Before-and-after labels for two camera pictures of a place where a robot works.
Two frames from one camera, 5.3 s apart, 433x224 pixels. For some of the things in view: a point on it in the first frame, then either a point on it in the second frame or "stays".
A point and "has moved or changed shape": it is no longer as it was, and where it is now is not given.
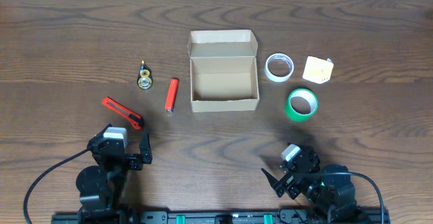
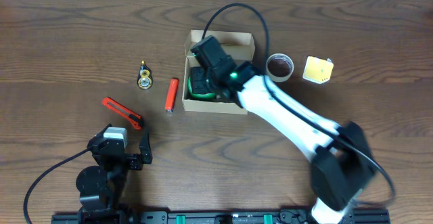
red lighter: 171,95 stays
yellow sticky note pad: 317,70 stays
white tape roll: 278,56 has moved or changed shape
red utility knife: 132,117 stays
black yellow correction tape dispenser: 145,80 stays
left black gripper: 135,161 stays
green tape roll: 302,105 has moved or changed shape
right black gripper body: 293,189 to 201,82
